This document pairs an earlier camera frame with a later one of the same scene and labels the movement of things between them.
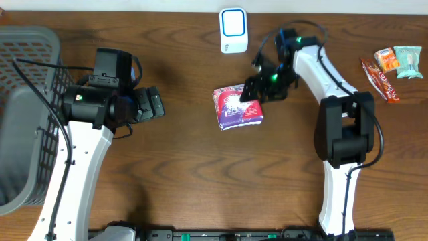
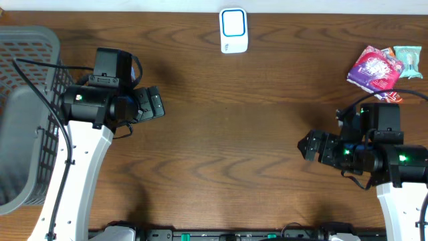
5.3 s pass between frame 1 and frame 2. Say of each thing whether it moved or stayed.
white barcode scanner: stayed
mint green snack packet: stayed
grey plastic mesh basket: stayed
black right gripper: moved
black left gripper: stayed
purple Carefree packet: moved
